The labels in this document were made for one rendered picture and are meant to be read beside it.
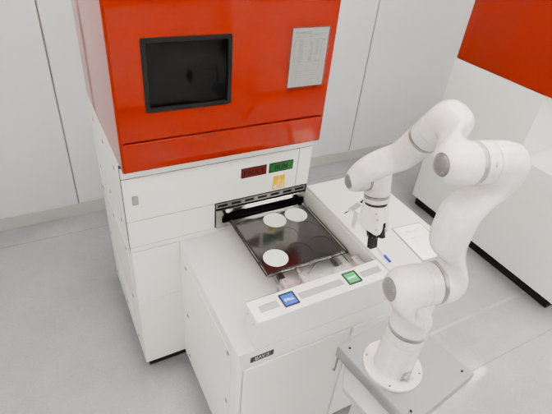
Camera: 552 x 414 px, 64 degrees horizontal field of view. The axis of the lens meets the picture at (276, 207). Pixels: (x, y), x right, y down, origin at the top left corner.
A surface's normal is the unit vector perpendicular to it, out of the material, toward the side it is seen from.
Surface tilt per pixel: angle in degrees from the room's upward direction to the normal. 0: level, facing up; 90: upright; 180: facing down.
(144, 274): 90
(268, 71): 90
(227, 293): 0
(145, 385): 0
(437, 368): 2
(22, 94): 90
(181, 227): 90
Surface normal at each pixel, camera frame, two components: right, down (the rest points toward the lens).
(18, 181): 0.46, 0.55
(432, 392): 0.11, -0.82
